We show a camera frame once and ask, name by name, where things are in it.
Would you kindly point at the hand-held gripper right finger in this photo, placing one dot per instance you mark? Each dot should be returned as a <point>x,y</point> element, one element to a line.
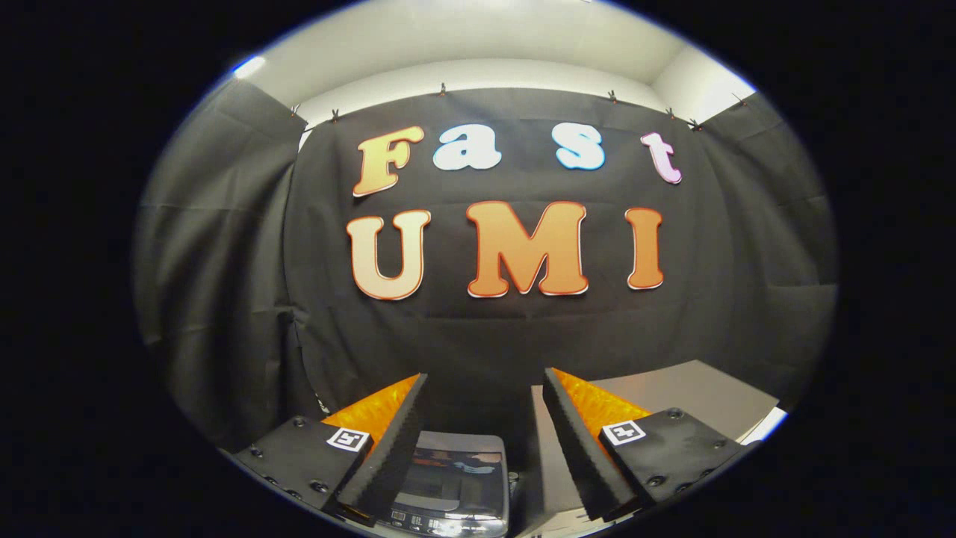
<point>575,448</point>

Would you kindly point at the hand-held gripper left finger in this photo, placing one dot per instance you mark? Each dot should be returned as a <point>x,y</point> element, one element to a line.
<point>396,448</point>

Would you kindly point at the black backdrop cloth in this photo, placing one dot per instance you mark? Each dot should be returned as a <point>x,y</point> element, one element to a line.
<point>485,336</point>

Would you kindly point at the grey washing machine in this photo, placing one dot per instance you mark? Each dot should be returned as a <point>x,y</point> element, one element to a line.
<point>448,523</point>

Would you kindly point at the row of black cloth clips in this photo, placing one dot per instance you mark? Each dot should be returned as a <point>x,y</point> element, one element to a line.
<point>442,89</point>

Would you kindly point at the white board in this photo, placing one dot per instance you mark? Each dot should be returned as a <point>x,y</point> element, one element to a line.
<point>765,426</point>

